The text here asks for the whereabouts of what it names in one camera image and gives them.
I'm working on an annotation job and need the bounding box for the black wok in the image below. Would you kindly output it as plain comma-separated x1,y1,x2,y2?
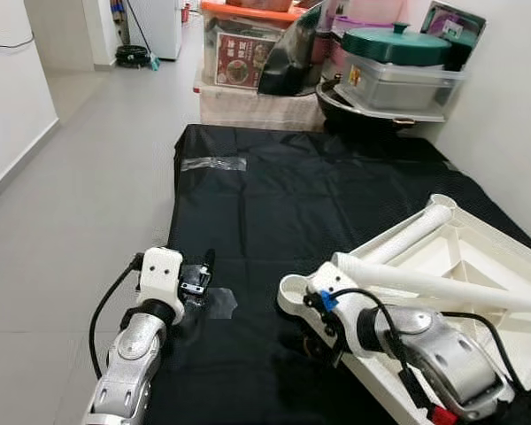
314,78,443,134

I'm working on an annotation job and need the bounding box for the pink lidded clear container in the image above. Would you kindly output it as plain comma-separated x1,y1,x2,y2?
332,0,426,36

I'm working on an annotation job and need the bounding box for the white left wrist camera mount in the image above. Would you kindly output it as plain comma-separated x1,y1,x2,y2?
137,247,185,311

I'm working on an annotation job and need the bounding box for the black wall cable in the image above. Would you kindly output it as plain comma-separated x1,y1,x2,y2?
0,37,35,50

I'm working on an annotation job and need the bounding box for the clear tape strip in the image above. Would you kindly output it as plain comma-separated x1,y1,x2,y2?
181,156,247,174

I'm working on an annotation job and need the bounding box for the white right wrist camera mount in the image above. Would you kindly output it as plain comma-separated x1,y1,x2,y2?
308,262,373,359

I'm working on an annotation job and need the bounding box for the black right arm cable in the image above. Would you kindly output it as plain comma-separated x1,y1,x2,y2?
323,288,426,408
442,310,523,390

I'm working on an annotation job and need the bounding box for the orange lidded red print box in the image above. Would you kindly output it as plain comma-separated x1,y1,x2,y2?
201,0,306,89

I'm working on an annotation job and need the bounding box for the white appliance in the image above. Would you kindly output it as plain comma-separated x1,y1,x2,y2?
127,0,185,61

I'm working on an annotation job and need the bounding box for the white plastic children table top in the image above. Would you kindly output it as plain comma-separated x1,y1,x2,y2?
277,193,531,425

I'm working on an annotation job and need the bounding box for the purple printed box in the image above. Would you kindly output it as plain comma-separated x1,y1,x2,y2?
420,0,488,72

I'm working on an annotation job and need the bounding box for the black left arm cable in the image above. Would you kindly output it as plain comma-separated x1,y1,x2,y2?
88,255,144,380

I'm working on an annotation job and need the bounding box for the dark plastic bag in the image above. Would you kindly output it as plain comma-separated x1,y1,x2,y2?
257,4,324,97

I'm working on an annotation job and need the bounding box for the green lidded pot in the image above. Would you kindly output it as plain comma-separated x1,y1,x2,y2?
341,22,452,67

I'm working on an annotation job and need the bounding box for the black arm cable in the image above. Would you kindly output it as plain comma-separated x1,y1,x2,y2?
323,288,426,408
442,310,523,390
88,255,144,380

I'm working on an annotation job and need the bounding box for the clear plastic storage box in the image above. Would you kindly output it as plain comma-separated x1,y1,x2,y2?
336,53,466,114

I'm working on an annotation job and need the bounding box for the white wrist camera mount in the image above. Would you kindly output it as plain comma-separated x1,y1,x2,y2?
137,247,185,311
308,262,373,359

